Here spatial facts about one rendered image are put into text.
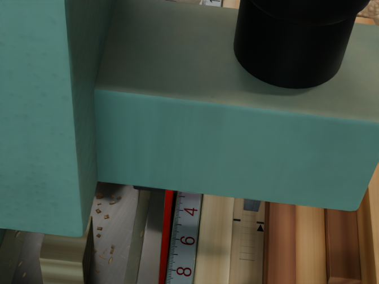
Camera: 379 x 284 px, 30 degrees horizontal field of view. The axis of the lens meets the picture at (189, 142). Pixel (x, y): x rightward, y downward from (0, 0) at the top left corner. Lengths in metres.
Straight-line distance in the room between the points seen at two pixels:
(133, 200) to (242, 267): 0.21
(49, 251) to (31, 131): 0.25
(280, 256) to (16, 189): 0.16
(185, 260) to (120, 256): 0.19
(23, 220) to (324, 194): 0.15
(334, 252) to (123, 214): 0.24
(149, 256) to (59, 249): 0.07
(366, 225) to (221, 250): 0.08
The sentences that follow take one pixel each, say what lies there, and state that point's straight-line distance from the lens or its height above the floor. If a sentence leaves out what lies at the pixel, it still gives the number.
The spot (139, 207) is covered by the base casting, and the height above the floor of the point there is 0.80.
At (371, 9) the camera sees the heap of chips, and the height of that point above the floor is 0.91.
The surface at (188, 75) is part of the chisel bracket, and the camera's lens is 0.32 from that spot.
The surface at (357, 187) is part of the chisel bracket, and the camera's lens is 0.36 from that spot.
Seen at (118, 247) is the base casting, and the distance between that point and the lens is 0.58.
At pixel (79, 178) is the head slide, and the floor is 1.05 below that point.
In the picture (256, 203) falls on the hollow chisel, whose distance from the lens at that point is 0.42.
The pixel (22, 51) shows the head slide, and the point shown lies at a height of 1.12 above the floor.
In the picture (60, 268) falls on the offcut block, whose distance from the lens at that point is 0.54.
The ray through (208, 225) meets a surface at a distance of 0.42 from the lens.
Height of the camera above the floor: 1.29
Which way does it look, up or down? 49 degrees down
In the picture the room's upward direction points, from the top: 6 degrees clockwise
